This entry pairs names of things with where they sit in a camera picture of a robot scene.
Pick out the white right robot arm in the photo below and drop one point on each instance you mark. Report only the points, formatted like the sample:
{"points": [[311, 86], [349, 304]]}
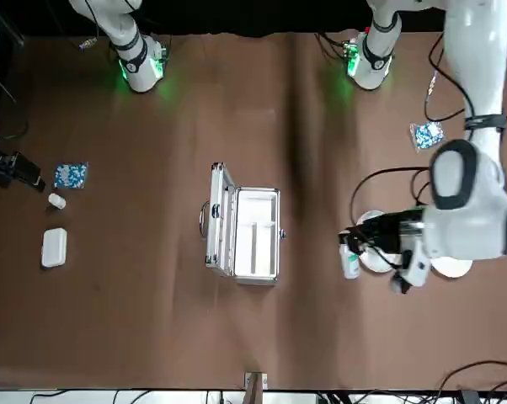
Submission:
{"points": [[137, 54]]}

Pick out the aluminium upright post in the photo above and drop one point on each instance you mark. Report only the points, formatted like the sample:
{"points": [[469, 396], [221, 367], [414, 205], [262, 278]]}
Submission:
{"points": [[255, 387]]}

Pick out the bag of blue white capsules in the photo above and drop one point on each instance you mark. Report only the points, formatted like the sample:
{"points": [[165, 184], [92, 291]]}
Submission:
{"points": [[70, 176], [427, 135]]}

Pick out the small white pill bottle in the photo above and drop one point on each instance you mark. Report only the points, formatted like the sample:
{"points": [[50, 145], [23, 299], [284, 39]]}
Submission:
{"points": [[57, 201]]}

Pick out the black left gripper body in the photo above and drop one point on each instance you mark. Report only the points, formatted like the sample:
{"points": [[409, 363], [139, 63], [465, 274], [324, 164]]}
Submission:
{"points": [[387, 231]]}

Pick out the white green hydrogen peroxide bottle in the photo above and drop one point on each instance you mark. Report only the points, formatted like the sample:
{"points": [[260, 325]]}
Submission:
{"points": [[351, 269]]}

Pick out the white rounded plastic box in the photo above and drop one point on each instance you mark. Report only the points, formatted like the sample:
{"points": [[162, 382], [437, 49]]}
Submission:
{"points": [[54, 248]]}

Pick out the silver aluminium medical kit case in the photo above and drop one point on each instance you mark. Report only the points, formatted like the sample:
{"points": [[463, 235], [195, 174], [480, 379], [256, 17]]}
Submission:
{"points": [[253, 235]]}

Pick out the white round plate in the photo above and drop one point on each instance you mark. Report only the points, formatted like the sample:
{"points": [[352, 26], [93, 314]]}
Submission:
{"points": [[451, 267]]}

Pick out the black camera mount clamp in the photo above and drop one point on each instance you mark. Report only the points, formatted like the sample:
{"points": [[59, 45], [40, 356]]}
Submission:
{"points": [[22, 170]]}

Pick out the gray round plate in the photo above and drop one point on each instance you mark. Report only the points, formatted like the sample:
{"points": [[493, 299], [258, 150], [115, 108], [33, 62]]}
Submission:
{"points": [[377, 264]]}

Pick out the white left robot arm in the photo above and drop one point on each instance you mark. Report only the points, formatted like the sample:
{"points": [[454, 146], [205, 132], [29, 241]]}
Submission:
{"points": [[472, 219]]}

